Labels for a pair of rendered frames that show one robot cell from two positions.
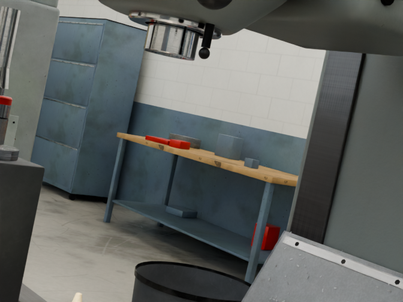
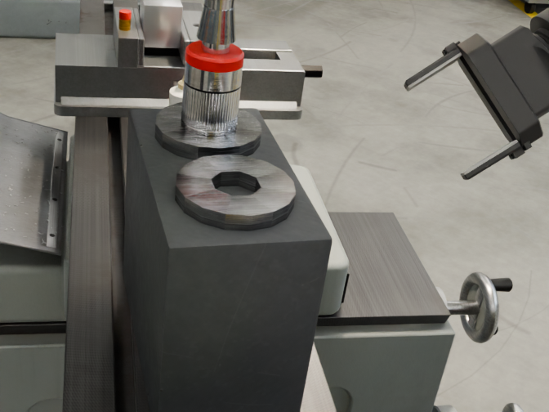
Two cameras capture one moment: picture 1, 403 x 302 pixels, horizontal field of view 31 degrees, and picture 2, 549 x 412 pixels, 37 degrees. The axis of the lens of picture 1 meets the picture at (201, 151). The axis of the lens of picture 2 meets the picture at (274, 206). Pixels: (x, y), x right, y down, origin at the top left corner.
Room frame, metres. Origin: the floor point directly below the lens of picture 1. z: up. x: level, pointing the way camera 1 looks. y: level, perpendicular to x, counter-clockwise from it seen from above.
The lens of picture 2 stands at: (1.47, 0.59, 1.44)
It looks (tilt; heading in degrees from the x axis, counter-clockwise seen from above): 31 degrees down; 204
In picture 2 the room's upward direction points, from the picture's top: 8 degrees clockwise
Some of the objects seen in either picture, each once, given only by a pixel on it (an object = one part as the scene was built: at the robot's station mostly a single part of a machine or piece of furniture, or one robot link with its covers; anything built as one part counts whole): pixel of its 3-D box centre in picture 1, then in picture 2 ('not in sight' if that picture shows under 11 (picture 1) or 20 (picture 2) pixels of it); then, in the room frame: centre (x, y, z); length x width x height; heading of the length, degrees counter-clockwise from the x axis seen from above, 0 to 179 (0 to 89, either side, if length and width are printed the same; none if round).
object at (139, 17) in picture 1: (175, 24); not in sight; (0.65, 0.05, 1.31); 0.09 x 0.09 x 0.01
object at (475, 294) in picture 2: not in sight; (458, 307); (0.34, 0.43, 0.64); 0.16 x 0.12 x 0.12; 129
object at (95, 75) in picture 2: not in sight; (179, 60); (0.53, -0.02, 0.99); 0.35 x 0.15 x 0.11; 131
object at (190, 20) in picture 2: not in sight; (198, 38); (0.51, 0.00, 1.03); 0.12 x 0.06 x 0.04; 41
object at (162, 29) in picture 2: not in sight; (160, 20); (0.55, -0.04, 1.05); 0.06 x 0.05 x 0.06; 41
